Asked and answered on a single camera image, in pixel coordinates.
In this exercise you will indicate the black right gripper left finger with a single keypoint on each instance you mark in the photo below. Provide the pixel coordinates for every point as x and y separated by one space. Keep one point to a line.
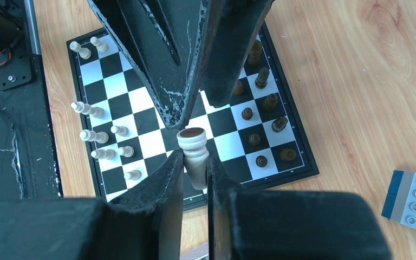
142 223

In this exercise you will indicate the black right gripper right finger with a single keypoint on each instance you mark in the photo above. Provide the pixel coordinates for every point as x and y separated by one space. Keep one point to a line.
269 224

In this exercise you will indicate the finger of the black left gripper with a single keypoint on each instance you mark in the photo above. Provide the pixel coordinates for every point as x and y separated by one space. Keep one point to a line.
163 41
237 28

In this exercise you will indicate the white chess pawn second row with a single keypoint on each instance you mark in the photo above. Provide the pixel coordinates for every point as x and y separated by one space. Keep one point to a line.
119 130
126 151
133 175

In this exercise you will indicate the white chess pawn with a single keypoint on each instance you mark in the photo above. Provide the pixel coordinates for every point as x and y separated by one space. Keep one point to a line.
100 45

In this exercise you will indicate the white chess rook corner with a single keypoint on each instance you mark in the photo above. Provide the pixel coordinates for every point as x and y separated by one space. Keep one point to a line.
83 52

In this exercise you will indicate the black white chessboard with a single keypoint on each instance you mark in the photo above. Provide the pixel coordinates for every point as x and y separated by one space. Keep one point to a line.
258 136

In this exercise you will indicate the white chess knight bottom row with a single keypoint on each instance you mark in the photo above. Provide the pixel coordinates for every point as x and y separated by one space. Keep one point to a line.
193 143

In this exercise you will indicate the white chess piece being passed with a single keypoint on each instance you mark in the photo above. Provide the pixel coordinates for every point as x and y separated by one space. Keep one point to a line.
92 136

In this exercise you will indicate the white chess piece bottom row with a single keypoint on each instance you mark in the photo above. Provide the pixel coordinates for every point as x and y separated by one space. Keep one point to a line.
86 109

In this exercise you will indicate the blue grey toy brick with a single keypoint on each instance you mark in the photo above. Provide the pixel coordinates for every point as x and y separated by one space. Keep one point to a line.
400 202

